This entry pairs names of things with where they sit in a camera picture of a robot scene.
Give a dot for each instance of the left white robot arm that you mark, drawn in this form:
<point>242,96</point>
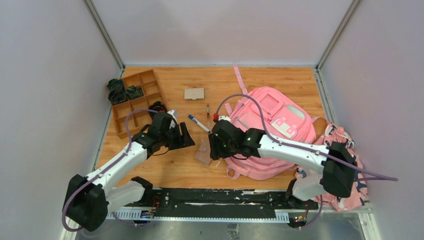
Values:
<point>91,198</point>

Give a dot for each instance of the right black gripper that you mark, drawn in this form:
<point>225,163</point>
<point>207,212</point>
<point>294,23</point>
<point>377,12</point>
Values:
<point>216,152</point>

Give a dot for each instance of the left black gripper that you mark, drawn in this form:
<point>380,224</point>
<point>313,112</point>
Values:
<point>178,136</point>

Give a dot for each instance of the white blue marker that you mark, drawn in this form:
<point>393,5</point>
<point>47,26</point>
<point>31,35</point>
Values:
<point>191,117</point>

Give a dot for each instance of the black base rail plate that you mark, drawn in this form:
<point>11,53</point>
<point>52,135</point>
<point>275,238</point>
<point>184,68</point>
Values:
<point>219,204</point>

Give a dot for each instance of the beige wallet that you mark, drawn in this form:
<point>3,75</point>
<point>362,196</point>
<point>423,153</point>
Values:
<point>194,94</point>

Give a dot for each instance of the pink brown wallet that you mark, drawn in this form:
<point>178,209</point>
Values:
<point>203,152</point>

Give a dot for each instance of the red clear pen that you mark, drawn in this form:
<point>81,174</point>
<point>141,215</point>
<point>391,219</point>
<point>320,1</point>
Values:
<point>208,114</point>

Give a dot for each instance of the pink patterned cloth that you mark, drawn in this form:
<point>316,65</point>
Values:
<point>359,191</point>

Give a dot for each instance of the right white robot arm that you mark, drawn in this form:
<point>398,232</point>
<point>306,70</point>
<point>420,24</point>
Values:
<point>334,167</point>

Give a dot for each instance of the pink student backpack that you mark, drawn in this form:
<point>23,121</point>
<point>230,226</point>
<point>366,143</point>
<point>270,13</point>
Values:
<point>266,108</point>

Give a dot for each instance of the wooden divided organizer tray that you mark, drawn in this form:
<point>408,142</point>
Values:
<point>148,82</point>

